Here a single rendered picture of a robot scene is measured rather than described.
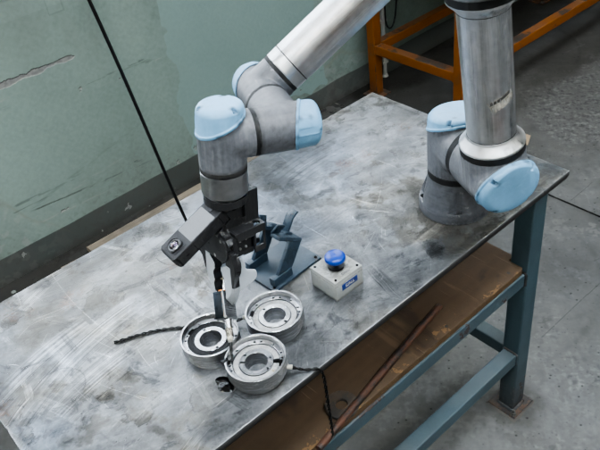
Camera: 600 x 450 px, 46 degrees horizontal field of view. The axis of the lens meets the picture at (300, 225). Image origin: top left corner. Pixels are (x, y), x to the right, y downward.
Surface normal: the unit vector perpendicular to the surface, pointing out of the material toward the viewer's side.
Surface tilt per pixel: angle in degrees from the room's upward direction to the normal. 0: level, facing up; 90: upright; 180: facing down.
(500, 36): 90
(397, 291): 0
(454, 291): 0
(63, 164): 90
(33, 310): 0
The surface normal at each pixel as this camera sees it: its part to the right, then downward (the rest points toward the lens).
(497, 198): 0.39, 0.64
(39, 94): 0.66, 0.41
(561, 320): -0.11, -0.78
